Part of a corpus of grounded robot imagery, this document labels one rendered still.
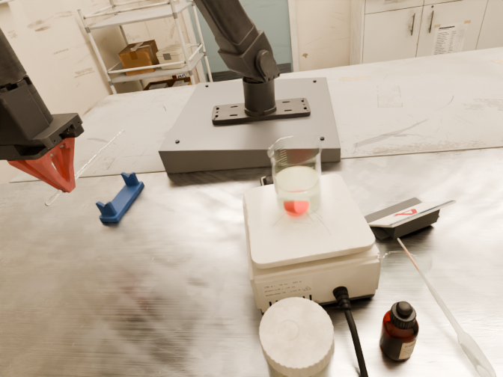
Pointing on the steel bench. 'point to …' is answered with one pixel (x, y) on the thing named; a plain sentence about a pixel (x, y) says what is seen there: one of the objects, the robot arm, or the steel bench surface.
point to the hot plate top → (305, 227)
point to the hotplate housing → (316, 278)
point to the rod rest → (119, 205)
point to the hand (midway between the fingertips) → (66, 185)
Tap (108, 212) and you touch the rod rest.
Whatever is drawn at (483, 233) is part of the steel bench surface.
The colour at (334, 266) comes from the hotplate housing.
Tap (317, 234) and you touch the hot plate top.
